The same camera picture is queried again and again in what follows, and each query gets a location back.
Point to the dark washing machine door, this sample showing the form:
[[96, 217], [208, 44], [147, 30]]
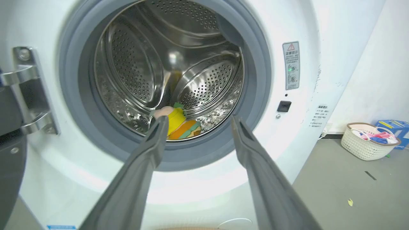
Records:
[[9, 153]]

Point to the white woven laundry basket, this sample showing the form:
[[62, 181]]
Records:
[[366, 143]]

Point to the white front-load washing machine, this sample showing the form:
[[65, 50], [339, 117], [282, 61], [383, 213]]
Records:
[[198, 95]]

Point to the yellow orange plush toy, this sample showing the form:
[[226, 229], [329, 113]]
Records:
[[180, 124]]

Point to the grey warning sticker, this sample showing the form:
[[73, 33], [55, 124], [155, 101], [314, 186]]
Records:
[[291, 65]]

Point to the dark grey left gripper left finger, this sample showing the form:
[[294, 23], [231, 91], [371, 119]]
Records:
[[134, 185]]

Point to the blue plastic stool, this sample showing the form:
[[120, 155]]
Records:
[[394, 129]]

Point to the chrome door hinge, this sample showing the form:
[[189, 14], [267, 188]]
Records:
[[30, 92]]

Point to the yellow paper scrap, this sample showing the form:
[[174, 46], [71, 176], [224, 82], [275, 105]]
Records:
[[350, 202]]

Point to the colourful laundry in basket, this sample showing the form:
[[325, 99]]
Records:
[[378, 136]]

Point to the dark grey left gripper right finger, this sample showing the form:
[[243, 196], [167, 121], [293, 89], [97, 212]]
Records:
[[271, 188]]

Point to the blue white sticker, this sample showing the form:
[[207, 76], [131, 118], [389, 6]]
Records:
[[61, 227]]

